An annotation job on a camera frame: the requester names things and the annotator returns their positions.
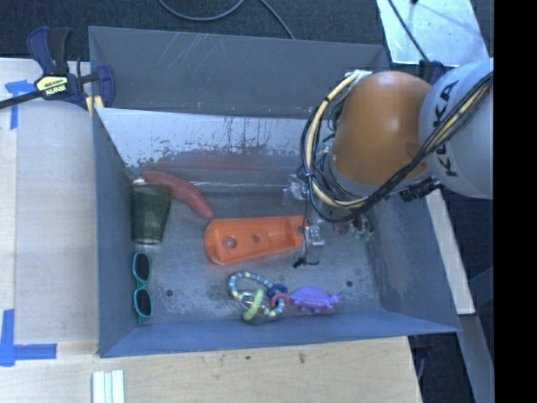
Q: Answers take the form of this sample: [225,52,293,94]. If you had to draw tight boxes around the teal sunglasses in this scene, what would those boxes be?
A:
[131,250,154,325]

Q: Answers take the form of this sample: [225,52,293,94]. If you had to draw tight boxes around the dark green cup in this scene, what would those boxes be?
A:
[130,182,173,245]

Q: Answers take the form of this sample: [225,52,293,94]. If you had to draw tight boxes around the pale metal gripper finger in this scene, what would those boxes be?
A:
[300,223,326,266]
[282,173,312,207]

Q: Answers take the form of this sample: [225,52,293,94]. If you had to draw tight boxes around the purple toy dinosaur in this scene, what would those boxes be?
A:
[289,285,343,315]

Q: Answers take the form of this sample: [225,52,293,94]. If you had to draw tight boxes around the red-brown toy sweet potato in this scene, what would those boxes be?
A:
[141,170,216,220]

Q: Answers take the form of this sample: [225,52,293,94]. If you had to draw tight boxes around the orange plastic scoop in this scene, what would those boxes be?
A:
[204,215,312,267]

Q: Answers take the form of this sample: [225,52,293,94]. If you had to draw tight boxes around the grey metal bin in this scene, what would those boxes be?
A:
[87,25,463,359]

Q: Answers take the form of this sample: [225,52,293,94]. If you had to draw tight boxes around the multicoloured ring rattle toy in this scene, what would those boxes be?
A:
[227,270,292,323]

